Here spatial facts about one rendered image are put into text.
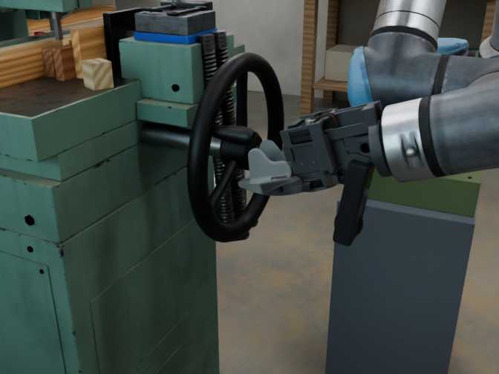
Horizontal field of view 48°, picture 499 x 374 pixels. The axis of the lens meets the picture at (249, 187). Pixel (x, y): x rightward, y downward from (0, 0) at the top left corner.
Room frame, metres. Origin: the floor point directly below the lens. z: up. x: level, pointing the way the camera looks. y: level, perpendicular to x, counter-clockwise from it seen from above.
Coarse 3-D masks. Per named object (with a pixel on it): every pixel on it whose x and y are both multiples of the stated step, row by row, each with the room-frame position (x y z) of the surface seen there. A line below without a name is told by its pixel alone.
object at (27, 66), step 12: (0, 60) 0.84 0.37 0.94; (12, 60) 0.85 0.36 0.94; (24, 60) 0.87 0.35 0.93; (36, 60) 0.90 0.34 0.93; (0, 72) 0.83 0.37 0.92; (12, 72) 0.85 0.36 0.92; (24, 72) 0.87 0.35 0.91; (36, 72) 0.89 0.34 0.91; (0, 84) 0.83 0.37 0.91; (12, 84) 0.85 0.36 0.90
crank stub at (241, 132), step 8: (216, 128) 0.71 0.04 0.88; (224, 128) 0.70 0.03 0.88; (232, 128) 0.70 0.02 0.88; (240, 128) 0.69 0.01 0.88; (248, 128) 0.69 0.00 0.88; (216, 136) 0.71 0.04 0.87; (224, 136) 0.70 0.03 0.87; (232, 136) 0.69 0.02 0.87; (240, 136) 0.69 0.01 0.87; (248, 136) 0.68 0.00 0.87; (240, 144) 0.69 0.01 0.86; (248, 144) 0.69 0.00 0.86
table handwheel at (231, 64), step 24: (216, 72) 0.76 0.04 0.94; (240, 72) 0.78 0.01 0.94; (264, 72) 0.86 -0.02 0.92; (216, 96) 0.72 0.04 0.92; (240, 96) 0.80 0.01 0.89; (240, 120) 0.80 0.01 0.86; (168, 144) 0.85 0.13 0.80; (192, 144) 0.69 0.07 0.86; (216, 144) 0.81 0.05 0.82; (192, 168) 0.68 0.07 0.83; (240, 168) 0.79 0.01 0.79; (192, 192) 0.68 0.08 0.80; (216, 192) 0.73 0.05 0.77; (240, 216) 0.82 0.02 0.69; (216, 240) 0.73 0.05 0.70
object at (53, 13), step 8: (0, 0) 0.96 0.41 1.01; (8, 0) 0.96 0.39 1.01; (16, 0) 0.95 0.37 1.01; (24, 0) 0.94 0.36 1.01; (32, 0) 0.93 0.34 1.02; (40, 0) 0.92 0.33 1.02; (48, 0) 0.92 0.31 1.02; (56, 0) 0.91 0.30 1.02; (64, 0) 0.91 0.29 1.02; (72, 0) 0.93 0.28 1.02; (80, 0) 0.94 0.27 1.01; (88, 0) 0.96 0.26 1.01; (16, 8) 0.95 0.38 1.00; (24, 8) 0.94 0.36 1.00; (32, 8) 0.93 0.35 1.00; (40, 8) 0.93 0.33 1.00; (48, 8) 0.92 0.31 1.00; (56, 8) 0.91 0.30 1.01; (64, 8) 0.91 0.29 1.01; (72, 8) 0.92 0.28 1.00; (80, 8) 0.94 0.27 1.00; (56, 16) 0.95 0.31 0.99
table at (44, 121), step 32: (0, 96) 0.78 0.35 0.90; (32, 96) 0.78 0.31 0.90; (64, 96) 0.78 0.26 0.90; (96, 96) 0.79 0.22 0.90; (128, 96) 0.85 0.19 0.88; (0, 128) 0.70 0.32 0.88; (32, 128) 0.68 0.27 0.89; (64, 128) 0.72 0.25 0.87; (96, 128) 0.78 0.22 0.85; (32, 160) 0.68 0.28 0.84
